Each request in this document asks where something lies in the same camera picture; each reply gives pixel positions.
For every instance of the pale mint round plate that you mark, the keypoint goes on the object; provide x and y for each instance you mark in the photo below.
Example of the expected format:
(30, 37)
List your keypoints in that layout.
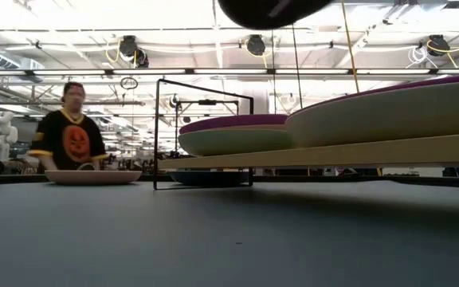
(233, 142)
(393, 115)

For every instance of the pink round plate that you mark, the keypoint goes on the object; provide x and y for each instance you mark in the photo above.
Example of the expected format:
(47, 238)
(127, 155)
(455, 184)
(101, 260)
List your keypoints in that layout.
(261, 126)
(94, 177)

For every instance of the black round plate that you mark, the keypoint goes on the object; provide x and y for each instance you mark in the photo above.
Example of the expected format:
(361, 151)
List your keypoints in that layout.
(209, 178)
(269, 14)

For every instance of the long ceiling light bar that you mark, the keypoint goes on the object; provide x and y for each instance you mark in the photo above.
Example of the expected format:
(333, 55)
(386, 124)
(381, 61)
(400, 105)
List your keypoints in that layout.
(229, 71)

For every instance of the blue table mat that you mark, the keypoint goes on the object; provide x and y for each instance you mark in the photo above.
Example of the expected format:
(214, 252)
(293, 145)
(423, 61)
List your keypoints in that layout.
(213, 239)

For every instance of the person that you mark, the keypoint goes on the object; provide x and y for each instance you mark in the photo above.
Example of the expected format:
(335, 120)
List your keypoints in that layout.
(70, 135)

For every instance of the white robot figure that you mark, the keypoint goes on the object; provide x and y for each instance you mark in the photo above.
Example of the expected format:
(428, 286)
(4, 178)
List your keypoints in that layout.
(0, 135)

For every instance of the black metal frame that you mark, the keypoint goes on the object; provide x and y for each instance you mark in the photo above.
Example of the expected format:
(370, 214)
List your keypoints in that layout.
(207, 102)

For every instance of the wooden shelf with black frame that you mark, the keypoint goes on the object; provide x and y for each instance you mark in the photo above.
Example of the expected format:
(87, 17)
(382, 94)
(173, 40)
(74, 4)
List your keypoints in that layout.
(333, 155)

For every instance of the black table frame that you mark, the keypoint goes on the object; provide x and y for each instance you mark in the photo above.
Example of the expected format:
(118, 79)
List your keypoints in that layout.
(10, 179)

